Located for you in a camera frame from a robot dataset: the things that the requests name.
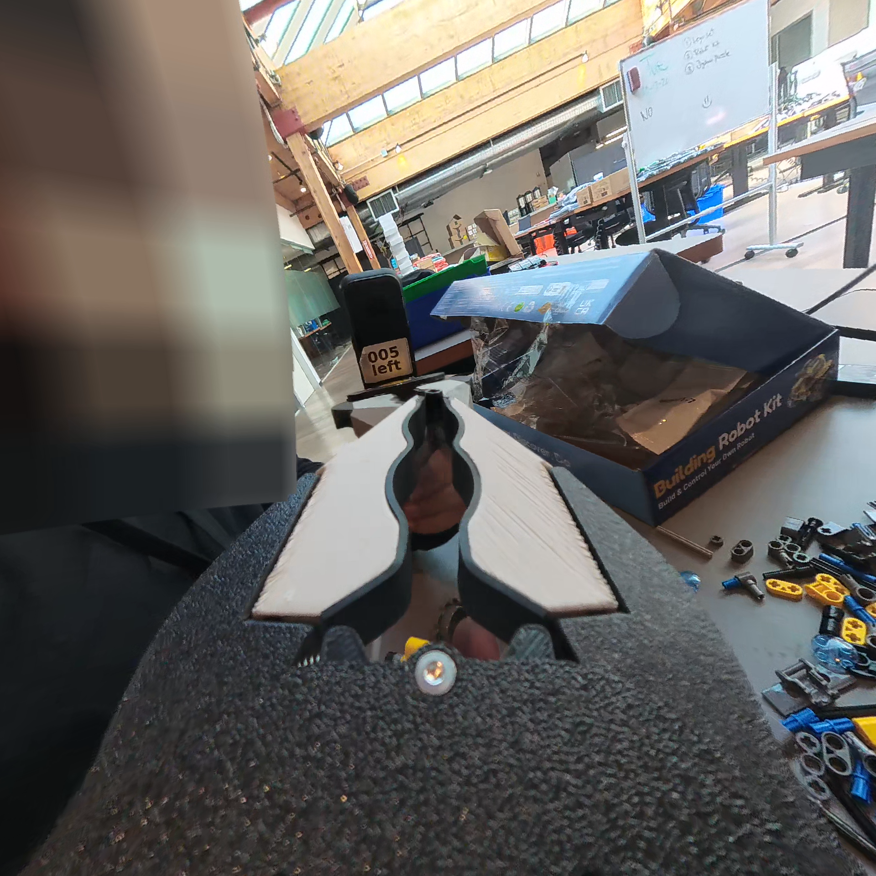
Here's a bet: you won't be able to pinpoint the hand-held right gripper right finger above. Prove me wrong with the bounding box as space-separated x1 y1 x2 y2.
438 396 621 647

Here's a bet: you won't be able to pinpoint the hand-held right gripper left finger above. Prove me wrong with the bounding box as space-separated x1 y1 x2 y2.
250 391 431 647

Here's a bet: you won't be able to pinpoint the pile of building pieces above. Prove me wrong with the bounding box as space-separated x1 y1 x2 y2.
722 503 876 850

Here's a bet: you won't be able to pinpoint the person's left hand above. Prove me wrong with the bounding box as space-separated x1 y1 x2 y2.
404 448 475 542

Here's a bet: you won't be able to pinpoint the large green storage bin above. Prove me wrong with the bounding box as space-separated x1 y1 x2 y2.
402 256 490 350

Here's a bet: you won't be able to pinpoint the long grey axle rod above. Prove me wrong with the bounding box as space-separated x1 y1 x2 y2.
656 524 714 557

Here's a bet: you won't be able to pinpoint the clear plastic bag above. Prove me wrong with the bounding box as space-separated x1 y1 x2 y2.
471 316 761 469

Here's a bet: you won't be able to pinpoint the blue cardboard kit box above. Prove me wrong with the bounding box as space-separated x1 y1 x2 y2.
430 248 841 527

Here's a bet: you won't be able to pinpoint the person's black jacket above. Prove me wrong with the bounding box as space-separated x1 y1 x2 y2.
0 506 323 876

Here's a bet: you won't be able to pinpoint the whiteboard on stand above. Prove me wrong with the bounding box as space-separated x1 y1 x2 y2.
619 0 805 260

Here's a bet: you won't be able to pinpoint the wooden table black legs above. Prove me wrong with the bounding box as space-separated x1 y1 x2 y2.
763 116 876 268

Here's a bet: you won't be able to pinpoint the black power cable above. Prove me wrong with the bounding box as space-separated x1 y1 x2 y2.
806 274 876 339

